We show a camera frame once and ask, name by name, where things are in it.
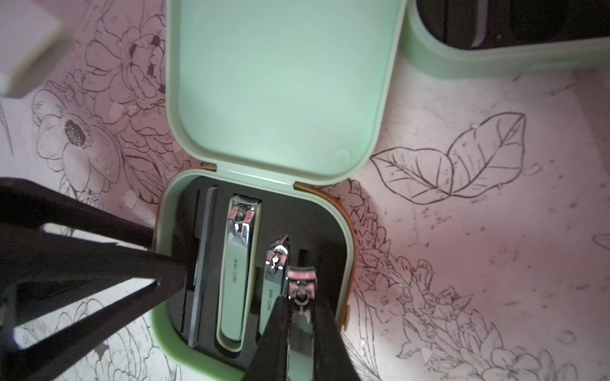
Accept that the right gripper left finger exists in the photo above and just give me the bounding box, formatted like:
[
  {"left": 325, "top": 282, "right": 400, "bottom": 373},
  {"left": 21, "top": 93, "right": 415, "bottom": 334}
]
[{"left": 244, "top": 298, "right": 290, "bottom": 381}]

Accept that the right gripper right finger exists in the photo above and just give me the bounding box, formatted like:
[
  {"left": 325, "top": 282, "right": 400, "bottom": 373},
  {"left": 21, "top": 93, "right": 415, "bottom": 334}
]
[{"left": 313, "top": 292, "right": 360, "bottom": 381}]

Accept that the large green nail clipper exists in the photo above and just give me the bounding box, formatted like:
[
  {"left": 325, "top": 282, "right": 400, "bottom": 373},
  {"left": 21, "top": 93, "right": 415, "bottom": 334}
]
[{"left": 216, "top": 195, "right": 261, "bottom": 353}]

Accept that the slanted small nail clipper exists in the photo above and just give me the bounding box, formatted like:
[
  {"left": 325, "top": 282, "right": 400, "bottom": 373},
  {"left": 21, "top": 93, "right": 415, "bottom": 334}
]
[{"left": 285, "top": 267, "right": 317, "bottom": 380}]

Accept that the green nail clipper case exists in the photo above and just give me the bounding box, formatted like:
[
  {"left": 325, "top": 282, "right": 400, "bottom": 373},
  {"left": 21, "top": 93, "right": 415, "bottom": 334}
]
[{"left": 150, "top": 1, "right": 406, "bottom": 380}]

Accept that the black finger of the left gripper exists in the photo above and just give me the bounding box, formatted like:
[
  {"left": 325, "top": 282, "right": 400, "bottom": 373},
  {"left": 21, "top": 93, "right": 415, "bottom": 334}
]
[{"left": 1, "top": 178, "right": 187, "bottom": 380}]

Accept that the back left green case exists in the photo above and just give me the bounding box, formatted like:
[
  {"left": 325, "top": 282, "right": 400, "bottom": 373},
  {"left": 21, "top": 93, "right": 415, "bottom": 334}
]
[{"left": 400, "top": 0, "right": 609, "bottom": 79}]

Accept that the nail file in case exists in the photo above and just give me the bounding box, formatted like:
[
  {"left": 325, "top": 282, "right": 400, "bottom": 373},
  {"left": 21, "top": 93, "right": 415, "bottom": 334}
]
[{"left": 187, "top": 186, "right": 218, "bottom": 348}]

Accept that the small silver nail clipper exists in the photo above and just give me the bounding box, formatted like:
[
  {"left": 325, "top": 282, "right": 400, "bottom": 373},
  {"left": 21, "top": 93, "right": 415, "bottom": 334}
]
[{"left": 258, "top": 235, "right": 291, "bottom": 337}]

